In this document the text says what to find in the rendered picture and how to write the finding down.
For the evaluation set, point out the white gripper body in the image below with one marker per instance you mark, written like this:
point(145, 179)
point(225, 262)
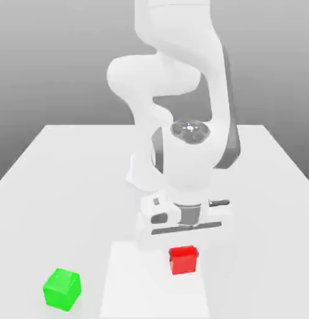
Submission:
point(187, 234)

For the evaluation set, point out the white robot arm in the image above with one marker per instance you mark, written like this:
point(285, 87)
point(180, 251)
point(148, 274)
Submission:
point(184, 164)

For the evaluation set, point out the small green cube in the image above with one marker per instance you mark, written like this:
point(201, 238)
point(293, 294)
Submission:
point(61, 290)

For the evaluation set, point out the small red cube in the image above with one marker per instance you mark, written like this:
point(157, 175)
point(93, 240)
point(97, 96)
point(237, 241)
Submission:
point(183, 261)

